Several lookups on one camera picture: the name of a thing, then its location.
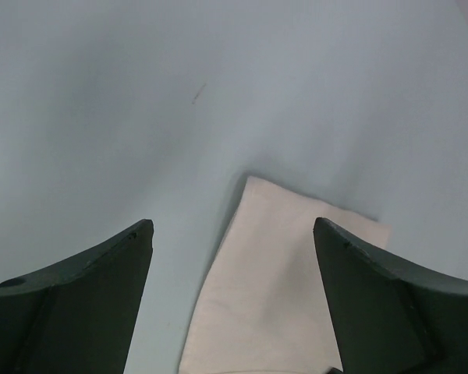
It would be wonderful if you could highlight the white cloth napkin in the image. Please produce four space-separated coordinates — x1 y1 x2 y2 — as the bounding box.
179 176 390 373

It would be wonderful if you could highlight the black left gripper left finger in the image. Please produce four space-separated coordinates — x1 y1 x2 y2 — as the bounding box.
0 220 154 373

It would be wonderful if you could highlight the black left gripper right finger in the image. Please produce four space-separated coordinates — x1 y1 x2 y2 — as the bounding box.
313 217 468 373

